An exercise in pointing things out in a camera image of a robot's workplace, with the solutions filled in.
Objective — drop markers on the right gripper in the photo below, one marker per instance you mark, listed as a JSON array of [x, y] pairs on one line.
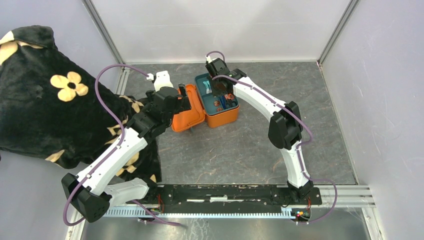
[[216, 93]]

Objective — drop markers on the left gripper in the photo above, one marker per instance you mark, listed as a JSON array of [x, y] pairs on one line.
[[183, 103]]

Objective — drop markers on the orange handled scissors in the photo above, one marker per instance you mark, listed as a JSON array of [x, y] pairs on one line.
[[229, 97]]

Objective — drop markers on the black handled scissors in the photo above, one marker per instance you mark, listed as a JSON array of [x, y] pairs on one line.
[[222, 102]]

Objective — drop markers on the teal white tube packet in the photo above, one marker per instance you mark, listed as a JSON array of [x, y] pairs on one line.
[[208, 88]]

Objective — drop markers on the teal divided tray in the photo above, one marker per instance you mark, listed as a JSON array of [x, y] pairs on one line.
[[213, 104]]

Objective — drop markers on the orange medicine kit box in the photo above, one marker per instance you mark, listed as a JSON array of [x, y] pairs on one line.
[[188, 119]]

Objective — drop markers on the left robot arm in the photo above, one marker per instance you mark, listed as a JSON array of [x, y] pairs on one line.
[[88, 191]]

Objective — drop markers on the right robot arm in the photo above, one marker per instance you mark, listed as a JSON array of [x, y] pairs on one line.
[[285, 124]]

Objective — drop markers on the black floral blanket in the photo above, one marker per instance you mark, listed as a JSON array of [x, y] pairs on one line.
[[51, 108]]

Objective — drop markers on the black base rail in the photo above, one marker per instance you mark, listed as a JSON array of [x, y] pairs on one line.
[[229, 198]]

